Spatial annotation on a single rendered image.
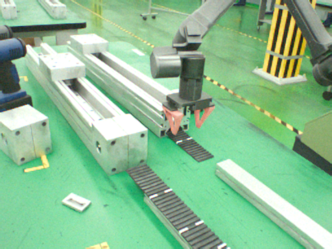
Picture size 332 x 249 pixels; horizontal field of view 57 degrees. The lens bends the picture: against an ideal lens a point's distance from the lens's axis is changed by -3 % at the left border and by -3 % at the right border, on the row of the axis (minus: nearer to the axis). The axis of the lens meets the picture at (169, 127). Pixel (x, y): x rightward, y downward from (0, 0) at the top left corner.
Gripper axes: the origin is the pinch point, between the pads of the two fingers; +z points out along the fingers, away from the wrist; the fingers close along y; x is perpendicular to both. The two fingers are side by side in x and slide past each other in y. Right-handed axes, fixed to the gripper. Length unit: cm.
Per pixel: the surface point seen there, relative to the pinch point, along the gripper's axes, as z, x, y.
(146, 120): 2.5, -12.3, 5.1
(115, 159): 0.6, 3.9, 22.3
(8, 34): -15, -59, 33
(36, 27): 6, -172, 1
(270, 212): 3.5, 31.2, 1.3
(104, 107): -3.2, -14.7, 16.8
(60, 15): 2, -188, -21
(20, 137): -2.6, -9.5, 39.2
